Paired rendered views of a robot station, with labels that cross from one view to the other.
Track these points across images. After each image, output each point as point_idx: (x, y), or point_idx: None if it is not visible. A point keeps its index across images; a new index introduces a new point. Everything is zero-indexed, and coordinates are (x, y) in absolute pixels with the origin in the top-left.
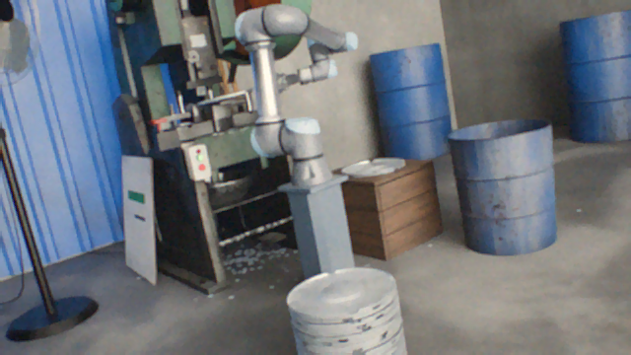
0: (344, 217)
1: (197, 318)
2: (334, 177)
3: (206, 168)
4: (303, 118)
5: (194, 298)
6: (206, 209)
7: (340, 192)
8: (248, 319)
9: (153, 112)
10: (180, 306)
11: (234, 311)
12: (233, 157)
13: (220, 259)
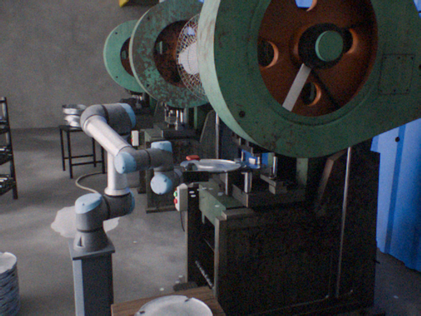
0: (75, 283)
1: (147, 275)
2: (77, 252)
3: (178, 204)
4: (89, 199)
5: (181, 276)
6: (186, 231)
7: (74, 264)
8: (114, 291)
9: (269, 153)
10: (176, 271)
11: (137, 288)
12: (208, 214)
13: (187, 269)
